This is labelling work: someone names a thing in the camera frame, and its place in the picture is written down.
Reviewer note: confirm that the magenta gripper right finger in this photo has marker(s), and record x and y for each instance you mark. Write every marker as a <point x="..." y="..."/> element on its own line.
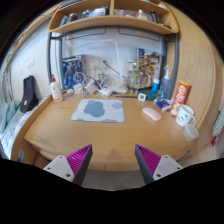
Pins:
<point x="153" y="166"/>

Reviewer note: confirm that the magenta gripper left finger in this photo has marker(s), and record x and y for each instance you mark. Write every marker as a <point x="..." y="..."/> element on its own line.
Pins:
<point x="72" y="167"/>

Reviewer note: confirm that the grey blue mouse pad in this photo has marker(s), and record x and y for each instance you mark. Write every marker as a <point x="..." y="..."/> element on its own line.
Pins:
<point x="99" y="110"/>

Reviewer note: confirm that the translucent plastic cup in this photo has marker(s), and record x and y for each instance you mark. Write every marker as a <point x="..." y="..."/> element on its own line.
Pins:
<point x="190" y="132"/>

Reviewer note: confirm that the white ceramic mug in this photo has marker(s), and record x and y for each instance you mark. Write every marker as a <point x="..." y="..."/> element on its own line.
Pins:
<point x="185" y="116"/>

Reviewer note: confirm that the blue box on desk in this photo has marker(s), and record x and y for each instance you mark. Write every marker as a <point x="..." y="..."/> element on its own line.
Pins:
<point x="163" y="105"/>

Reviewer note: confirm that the small white cube clock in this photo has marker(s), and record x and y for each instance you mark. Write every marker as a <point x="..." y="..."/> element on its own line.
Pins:
<point x="142" y="97"/>

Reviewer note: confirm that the black bag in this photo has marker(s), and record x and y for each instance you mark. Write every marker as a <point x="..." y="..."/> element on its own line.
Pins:
<point x="29" y="99"/>

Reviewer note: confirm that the light blue bedding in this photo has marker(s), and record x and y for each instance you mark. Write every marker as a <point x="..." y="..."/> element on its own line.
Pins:
<point x="11" y="121"/>

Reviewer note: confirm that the white lotion pump bottle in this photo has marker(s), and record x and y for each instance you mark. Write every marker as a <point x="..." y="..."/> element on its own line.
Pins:
<point x="56" y="90"/>

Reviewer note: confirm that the red chips can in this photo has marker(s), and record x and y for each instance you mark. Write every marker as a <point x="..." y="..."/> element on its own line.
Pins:
<point x="180" y="97"/>

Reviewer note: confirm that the blue spray bottle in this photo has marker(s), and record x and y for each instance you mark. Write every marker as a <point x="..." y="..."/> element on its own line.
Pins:
<point x="166" y="83"/>

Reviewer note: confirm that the white desk lamp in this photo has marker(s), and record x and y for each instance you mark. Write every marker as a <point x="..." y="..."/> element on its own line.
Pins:
<point x="97" y="60"/>

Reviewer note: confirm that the blue anime poster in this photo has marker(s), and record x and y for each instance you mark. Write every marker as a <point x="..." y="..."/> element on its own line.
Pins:
<point x="72" y="71"/>

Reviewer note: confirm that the colourful collage poster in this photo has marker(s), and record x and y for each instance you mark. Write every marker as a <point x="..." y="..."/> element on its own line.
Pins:
<point x="144" y="69"/>

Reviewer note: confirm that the wooden wall shelf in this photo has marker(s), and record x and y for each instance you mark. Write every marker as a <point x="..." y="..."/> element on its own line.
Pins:
<point x="153" y="16"/>

